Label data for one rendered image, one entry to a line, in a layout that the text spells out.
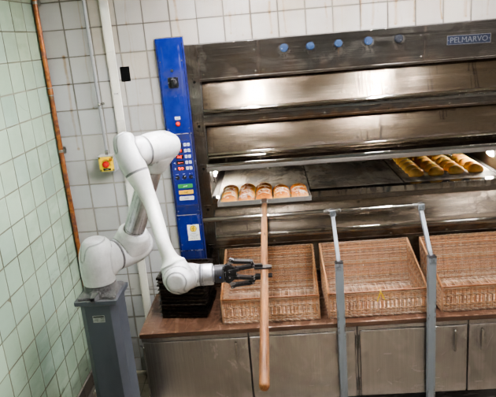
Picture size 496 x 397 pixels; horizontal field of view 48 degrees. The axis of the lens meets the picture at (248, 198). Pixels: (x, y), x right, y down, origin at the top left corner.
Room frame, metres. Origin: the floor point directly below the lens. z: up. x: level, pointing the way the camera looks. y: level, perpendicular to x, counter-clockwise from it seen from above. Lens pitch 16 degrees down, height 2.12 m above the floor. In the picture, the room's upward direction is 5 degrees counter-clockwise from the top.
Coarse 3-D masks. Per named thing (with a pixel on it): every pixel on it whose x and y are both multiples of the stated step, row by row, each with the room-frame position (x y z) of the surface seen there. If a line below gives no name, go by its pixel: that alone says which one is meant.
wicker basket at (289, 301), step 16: (224, 256) 3.24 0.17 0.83; (240, 256) 3.29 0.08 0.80; (256, 256) 3.29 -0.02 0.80; (272, 256) 3.28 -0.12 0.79; (288, 256) 3.27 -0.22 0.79; (304, 256) 3.26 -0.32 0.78; (240, 272) 3.27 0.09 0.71; (256, 272) 3.26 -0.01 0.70; (272, 272) 3.25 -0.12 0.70; (288, 272) 3.24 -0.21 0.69; (304, 272) 3.24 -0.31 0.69; (224, 288) 3.04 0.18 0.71; (240, 288) 3.24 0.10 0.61; (256, 288) 3.23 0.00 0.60; (272, 288) 3.22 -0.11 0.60; (288, 288) 3.21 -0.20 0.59; (304, 288) 3.20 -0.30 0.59; (224, 304) 2.85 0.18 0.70; (240, 304) 2.84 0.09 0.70; (256, 304) 3.04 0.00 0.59; (272, 304) 2.83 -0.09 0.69; (288, 304) 2.83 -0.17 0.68; (304, 304) 2.82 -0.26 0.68; (224, 320) 2.85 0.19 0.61; (240, 320) 2.85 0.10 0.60; (256, 320) 2.84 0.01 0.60; (272, 320) 2.83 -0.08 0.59; (288, 320) 2.82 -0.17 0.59; (304, 320) 2.82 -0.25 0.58
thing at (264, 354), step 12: (264, 204) 3.02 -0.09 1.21; (264, 216) 2.81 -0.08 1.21; (264, 228) 2.61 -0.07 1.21; (264, 240) 2.45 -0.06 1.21; (264, 252) 2.30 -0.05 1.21; (264, 264) 2.17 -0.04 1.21; (264, 276) 2.05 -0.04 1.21; (264, 288) 1.94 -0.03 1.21; (264, 300) 1.84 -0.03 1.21; (264, 312) 1.75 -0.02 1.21; (264, 324) 1.67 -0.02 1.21; (264, 336) 1.59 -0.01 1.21; (264, 348) 1.52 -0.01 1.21; (264, 360) 1.46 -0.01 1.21; (264, 372) 1.40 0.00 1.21; (264, 384) 1.35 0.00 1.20
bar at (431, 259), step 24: (240, 216) 2.97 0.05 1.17; (288, 216) 2.95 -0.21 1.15; (336, 240) 2.82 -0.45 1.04; (336, 264) 2.71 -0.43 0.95; (432, 264) 2.68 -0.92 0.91; (336, 288) 2.71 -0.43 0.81; (432, 288) 2.68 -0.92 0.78; (432, 312) 2.68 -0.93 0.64; (432, 336) 2.68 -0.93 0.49; (432, 360) 2.68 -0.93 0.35; (432, 384) 2.68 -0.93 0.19
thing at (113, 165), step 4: (100, 156) 3.31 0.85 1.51; (104, 156) 3.31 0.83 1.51; (108, 156) 3.31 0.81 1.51; (112, 156) 3.30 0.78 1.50; (100, 160) 3.31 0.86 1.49; (104, 160) 3.30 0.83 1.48; (108, 160) 3.30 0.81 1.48; (112, 160) 3.30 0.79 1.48; (116, 160) 3.34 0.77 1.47; (100, 164) 3.31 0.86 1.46; (112, 164) 3.30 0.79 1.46; (116, 164) 3.33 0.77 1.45; (100, 168) 3.31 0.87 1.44; (104, 168) 3.31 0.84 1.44; (108, 168) 3.30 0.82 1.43; (112, 168) 3.30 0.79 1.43; (116, 168) 3.32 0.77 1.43; (100, 172) 3.31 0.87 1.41; (104, 172) 3.31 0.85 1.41
